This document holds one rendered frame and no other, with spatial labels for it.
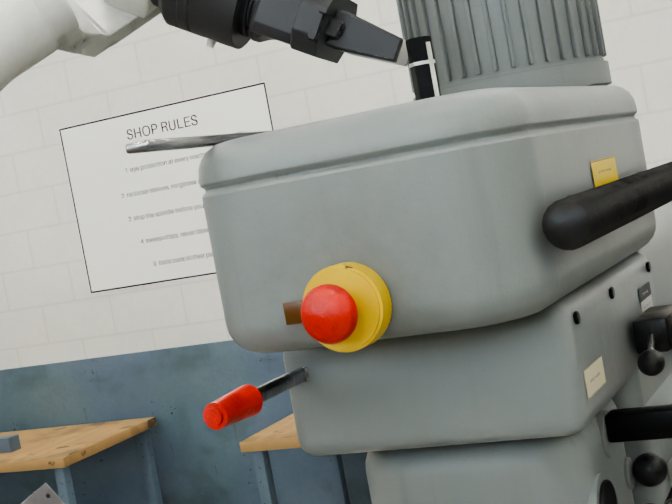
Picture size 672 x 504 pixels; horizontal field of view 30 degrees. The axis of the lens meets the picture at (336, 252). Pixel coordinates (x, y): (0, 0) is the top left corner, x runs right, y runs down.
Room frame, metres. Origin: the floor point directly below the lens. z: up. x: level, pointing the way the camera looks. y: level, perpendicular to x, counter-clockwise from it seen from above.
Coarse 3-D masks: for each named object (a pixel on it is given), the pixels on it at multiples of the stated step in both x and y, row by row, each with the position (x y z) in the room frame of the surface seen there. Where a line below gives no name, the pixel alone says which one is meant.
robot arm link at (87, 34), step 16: (32, 0) 1.05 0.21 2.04; (48, 0) 1.05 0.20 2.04; (64, 0) 1.06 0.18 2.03; (80, 0) 1.13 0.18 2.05; (96, 0) 1.13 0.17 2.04; (48, 16) 1.05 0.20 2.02; (64, 16) 1.06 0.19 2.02; (80, 16) 1.11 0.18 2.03; (96, 16) 1.12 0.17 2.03; (112, 16) 1.12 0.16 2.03; (128, 16) 1.12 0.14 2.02; (64, 32) 1.06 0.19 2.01; (80, 32) 1.08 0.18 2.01; (96, 32) 1.10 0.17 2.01; (112, 32) 1.11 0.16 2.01; (128, 32) 1.13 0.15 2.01; (64, 48) 1.08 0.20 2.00; (80, 48) 1.10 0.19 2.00; (96, 48) 1.11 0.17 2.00
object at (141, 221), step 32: (224, 96) 5.94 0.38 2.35; (256, 96) 5.87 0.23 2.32; (64, 128) 6.34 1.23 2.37; (96, 128) 6.26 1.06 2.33; (128, 128) 6.18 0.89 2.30; (160, 128) 6.10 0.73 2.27; (192, 128) 6.03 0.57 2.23; (224, 128) 5.95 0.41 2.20; (256, 128) 5.88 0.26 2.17; (96, 160) 6.27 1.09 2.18; (128, 160) 6.19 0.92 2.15; (160, 160) 6.12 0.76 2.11; (192, 160) 6.04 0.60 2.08; (96, 192) 6.29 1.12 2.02; (128, 192) 6.21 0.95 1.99; (160, 192) 6.13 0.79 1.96; (192, 192) 6.05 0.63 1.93; (96, 224) 6.30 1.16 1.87; (128, 224) 6.22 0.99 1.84; (160, 224) 6.14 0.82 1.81; (192, 224) 6.07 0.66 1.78; (96, 256) 6.32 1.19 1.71; (128, 256) 6.24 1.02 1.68; (160, 256) 6.16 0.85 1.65; (192, 256) 6.08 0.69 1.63; (96, 288) 6.34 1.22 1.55
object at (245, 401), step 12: (288, 372) 0.98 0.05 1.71; (300, 372) 0.98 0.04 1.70; (264, 384) 0.94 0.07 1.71; (276, 384) 0.94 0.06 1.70; (288, 384) 0.96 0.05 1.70; (228, 396) 0.88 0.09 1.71; (240, 396) 0.89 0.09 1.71; (252, 396) 0.90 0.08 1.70; (264, 396) 0.92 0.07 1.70; (216, 408) 0.87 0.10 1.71; (228, 408) 0.87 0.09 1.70; (240, 408) 0.88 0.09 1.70; (252, 408) 0.89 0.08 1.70; (204, 420) 0.87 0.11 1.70; (216, 420) 0.86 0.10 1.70; (228, 420) 0.87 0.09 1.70; (240, 420) 0.89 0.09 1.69
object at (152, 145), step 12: (240, 132) 1.00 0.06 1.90; (252, 132) 1.00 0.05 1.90; (132, 144) 0.87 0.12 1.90; (144, 144) 0.86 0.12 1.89; (156, 144) 0.87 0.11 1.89; (168, 144) 0.88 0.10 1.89; (180, 144) 0.90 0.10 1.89; (192, 144) 0.91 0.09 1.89; (204, 144) 0.93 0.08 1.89; (216, 144) 0.96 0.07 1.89
